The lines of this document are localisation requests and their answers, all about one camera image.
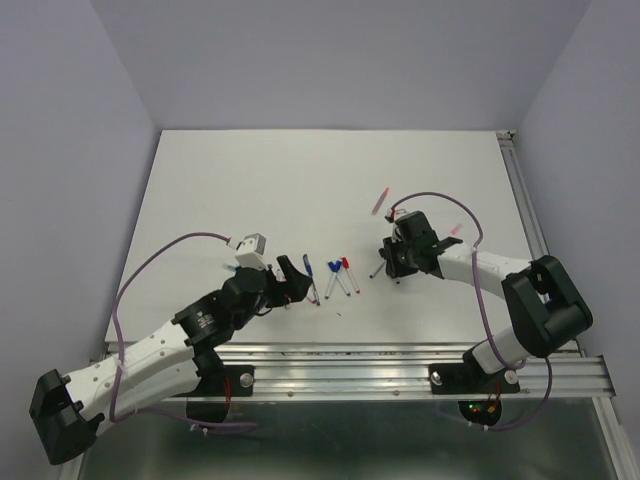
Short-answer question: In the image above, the blue capped whiteboard marker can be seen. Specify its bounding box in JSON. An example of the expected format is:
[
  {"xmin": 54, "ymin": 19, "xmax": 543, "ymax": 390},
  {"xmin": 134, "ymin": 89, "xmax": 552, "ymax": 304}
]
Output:
[
  {"xmin": 369, "ymin": 260, "xmax": 386, "ymax": 279},
  {"xmin": 324, "ymin": 260, "xmax": 351, "ymax": 300}
]

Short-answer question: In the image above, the pink highlighter pen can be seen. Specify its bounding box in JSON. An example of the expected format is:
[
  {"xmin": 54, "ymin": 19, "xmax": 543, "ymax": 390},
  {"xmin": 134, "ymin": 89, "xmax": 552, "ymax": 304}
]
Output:
[{"xmin": 371, "ymin": 187, "xmax": 390, "ymax": 216}]

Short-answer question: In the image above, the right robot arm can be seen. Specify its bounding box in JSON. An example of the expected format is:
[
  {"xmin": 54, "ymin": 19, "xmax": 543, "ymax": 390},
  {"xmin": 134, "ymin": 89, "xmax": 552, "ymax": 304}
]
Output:
[{"xmin": 379, "ymin": 211, "xmax": 593, "ymax": 395}]

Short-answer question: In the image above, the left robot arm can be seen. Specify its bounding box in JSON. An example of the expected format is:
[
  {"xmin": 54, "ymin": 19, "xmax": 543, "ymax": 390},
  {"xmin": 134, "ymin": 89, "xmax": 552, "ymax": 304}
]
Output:
[{"xmin": 29, "ymin": 255, "xmax": 312, "ymax": 465}]

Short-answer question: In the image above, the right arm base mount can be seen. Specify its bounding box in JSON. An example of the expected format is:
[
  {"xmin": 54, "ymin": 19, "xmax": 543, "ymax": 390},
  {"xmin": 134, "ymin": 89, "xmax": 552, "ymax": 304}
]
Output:
[{"xmin": 428, "ymin": 363, "xmax": 520, "ymax": 395}]

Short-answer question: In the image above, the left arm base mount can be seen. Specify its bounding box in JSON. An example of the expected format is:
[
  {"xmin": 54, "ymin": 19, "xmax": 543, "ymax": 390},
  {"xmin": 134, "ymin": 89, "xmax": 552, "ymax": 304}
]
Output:
[{"xmin": 183, "ymin": 364, "xmax": 255, "ymax": 398}]

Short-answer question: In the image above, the aluminium rail frame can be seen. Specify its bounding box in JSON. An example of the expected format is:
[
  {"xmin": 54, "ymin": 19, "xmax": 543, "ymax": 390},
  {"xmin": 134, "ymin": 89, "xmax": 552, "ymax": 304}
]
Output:
[{"xmin": 59, "ymin": 130, "xmax": 626, "ymax": 480}]

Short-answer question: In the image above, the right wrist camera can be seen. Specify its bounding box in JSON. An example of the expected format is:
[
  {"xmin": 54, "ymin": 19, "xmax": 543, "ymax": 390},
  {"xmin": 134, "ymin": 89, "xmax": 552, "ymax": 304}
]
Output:
[{"xmin": 384, "ymin": 208, "xmax": 408, "ymax": 224}]

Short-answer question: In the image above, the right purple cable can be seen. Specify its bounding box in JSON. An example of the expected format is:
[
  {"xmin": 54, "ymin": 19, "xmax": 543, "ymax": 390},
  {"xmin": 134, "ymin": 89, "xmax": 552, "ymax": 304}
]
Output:
[{"xmin": 389, "ymin": 192, "xmax": 554, "ymax": 434}]

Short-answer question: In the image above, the black tipped marker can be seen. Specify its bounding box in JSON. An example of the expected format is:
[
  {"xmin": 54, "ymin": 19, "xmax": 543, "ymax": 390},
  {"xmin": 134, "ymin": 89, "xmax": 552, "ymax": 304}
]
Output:
[{"xmin": 275, "ymin": 269, "xmax": 291, "ymax": 309}]

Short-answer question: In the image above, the red capped whiteboard marker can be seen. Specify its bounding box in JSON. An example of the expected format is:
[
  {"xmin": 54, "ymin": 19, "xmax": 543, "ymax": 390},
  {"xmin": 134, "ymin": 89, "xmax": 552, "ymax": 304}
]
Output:
[{"xmin": 341, "ymin": 257, "xmax": 361, "ymax": 294}]

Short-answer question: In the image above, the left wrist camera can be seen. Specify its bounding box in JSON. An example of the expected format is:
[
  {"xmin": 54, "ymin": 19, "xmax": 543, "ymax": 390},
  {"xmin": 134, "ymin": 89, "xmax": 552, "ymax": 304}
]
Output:
[{"xmin": 235, "ymin": 233, "xmax": 268, "ymax": 271}]

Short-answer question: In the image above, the blue ballpoint pen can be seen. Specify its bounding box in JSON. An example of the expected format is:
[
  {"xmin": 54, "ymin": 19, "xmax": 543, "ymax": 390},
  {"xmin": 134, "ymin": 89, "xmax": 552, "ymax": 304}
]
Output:
[{"xmin": 302, "ymin": 253, "xmax": 321, "ymax": 306}]

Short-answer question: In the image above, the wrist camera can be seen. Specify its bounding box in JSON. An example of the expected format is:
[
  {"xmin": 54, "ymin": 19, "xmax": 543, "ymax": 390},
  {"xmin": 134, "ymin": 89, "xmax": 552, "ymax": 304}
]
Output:
[
  {"xmin": 384, "ymin": 208, "xmax": 408, "ymax": 224},
  {"xmin": 235, "ymin": 233, "xmax": 268, "ymax": 271}
]

